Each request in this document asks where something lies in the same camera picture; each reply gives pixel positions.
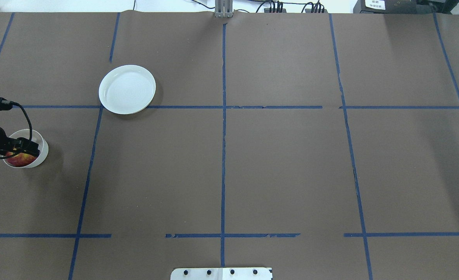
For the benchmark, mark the red yellow apple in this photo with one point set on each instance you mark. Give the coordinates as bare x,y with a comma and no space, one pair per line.
20,160

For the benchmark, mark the white bowl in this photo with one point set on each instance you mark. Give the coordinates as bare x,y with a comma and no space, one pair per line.
43,147

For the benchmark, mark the white round plate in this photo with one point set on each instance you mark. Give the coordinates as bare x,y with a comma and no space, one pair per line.
127,89

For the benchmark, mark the black device with label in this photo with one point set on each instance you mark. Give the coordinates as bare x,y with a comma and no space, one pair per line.
391,7

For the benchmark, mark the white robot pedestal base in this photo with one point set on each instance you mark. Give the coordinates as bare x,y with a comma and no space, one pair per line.
236,273

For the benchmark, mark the grey metal camera post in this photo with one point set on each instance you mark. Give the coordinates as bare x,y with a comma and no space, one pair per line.
224,9

